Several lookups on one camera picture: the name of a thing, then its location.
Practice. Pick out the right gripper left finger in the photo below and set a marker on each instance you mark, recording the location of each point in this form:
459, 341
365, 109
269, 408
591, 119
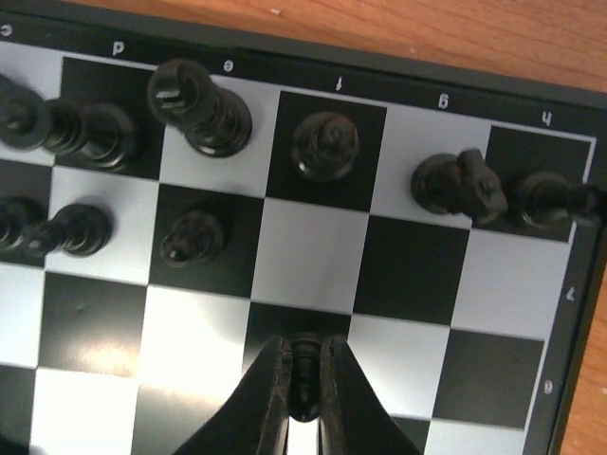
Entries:
254, 420

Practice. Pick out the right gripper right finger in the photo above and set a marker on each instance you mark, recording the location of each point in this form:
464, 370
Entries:
352, 420

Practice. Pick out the black pawn second row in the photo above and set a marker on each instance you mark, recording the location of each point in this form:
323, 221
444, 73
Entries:
77, 230

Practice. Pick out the black piece back row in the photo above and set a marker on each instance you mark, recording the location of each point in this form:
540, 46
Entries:
215, 121

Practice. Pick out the black piece new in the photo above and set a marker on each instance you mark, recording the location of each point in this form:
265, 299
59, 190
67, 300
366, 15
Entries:
101, 135

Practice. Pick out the black and silver chessboard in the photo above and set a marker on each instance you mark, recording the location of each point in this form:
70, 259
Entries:
468, 333

